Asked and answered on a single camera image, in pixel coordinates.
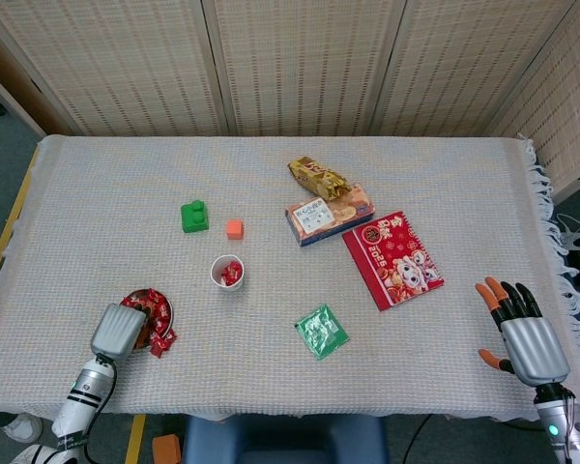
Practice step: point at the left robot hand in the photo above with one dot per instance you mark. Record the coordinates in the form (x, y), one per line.
(116, 333)

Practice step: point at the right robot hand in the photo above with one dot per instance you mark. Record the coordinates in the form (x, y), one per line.
(536, 348)

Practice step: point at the red candy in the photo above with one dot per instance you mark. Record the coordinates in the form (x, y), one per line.
(228, 279)
(168, 338)
(157, 349)
(233, 268)

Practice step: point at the heap of red candies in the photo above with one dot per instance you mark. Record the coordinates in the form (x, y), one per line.
(157, 309)

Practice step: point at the bowl of red candies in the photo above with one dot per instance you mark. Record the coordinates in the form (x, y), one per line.
(173, 314)

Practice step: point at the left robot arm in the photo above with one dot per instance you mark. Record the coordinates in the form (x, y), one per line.
(84, 391)

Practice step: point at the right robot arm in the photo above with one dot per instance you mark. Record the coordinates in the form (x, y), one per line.
(556, 430)

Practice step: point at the white paper cup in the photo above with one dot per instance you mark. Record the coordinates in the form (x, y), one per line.
(216, 268)

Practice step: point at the orange block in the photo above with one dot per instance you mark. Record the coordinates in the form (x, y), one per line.
(166, 449)

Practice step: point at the white sneaker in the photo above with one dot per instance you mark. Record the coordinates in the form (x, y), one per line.
(24, 428)
(29, 455)

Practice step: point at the green toy building block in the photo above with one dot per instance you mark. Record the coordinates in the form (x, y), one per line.
(194, 220)

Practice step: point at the orange cube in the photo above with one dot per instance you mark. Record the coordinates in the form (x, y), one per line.
(235, 230)

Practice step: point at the white woven tablecloth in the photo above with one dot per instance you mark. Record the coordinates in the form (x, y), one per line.
(270, 377)

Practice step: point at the red 2026 spiral calendar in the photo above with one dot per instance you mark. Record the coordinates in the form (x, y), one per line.
(391, 261)

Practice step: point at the green foil sachet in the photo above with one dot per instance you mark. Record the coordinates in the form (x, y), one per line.
(321, 333)

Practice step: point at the orange and blue biscuit box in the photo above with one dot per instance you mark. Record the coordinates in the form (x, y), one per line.
(319, 222)

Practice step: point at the golden snack bag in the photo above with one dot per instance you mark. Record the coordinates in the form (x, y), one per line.
(314, 176)

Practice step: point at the woven bamboo screen panel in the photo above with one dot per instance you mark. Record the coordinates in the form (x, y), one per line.
(125, 67)
(9, 72)
(570, 96)
(464, 67)
(304, 67)

